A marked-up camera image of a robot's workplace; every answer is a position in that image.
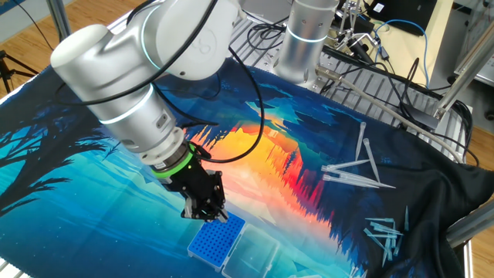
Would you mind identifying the cream desk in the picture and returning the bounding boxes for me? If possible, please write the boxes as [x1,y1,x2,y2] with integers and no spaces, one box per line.
[362,0,464,92]

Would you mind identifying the black tripod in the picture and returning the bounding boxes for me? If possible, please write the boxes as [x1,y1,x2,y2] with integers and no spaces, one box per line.
[0,49,39,93]

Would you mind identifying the grey hose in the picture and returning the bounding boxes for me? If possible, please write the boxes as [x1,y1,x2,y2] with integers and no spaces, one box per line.
[315,65,464,164]

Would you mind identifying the large clear pipette tip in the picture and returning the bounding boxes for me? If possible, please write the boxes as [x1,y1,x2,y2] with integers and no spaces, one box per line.
[320,158,372,173]
[354,121,367,161]
[362,137,381,183]
[330,169,397,190]
[322,173,381,190]

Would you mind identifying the landscape print cloth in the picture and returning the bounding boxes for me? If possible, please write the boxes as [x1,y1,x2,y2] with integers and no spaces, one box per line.
[0,57,494,278]

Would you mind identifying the blue cable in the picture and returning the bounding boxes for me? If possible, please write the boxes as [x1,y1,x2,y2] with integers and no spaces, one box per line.
[371,18,431,90]

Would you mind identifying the aluminium frame bar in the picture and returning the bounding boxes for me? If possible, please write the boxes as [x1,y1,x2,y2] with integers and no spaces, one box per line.
[445,200,494,249]

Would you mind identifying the black floor cable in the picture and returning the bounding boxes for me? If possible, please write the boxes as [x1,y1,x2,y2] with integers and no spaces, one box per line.
[13,0,57,51]

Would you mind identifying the black flat adapter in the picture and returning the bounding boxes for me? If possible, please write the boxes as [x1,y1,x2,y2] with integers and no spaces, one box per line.
[401,102,441,131]

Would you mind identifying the silver metal stand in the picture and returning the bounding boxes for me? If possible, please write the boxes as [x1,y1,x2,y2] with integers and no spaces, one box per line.
[332,0,381,53]

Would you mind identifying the thick black cable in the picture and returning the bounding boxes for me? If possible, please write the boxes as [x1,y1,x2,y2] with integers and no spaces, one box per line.
[53,0,221,107]

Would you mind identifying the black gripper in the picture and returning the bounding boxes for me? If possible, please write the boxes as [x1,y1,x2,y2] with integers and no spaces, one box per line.
[164,161,230,225]

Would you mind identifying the black laptop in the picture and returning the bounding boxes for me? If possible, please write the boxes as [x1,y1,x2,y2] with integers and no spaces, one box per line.
[366,0,439,38]

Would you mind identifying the blue pipette tip holder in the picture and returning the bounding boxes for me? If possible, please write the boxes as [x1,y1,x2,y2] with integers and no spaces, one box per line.
[188,211,247,273]

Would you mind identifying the aluminium frame post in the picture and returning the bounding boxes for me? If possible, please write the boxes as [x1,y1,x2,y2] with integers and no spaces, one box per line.
[431,21,494,121]
[46,0,74,42]

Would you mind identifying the small clear hinged lid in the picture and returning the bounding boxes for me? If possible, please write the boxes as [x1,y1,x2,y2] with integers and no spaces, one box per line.
[222,223,282,278]

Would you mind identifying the thin black cable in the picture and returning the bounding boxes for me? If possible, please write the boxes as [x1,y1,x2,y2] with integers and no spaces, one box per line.
[152,46,266,165]

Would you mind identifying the green flange ring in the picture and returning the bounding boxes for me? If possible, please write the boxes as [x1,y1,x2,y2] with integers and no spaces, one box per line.
[150,143,196,179]

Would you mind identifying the white equipment cabinet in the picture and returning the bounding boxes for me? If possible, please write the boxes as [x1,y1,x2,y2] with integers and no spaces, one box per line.
[453,0,494,88]

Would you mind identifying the black cable bundle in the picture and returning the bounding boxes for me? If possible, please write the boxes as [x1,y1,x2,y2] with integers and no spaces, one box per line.
[320,44,480,168]

